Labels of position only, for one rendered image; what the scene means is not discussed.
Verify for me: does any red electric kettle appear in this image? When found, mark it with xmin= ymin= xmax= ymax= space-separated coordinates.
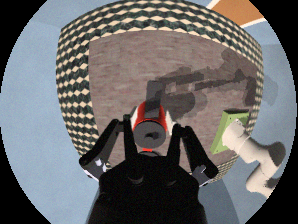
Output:
xmin=133 ymin=80 xmax=167 ymax=151

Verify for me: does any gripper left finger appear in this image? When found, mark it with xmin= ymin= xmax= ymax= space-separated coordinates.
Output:
xmin=79 ymin=106 xmax=144 ymax=184

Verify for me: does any dark grey round disc with center stud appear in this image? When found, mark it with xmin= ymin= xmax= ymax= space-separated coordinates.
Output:
xmin=138 ymin=151 xmax=159 ymax=156

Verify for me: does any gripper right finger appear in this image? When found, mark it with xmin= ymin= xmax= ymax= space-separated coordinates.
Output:
xmin=161 ymin=109 xmax=219 ymax=187

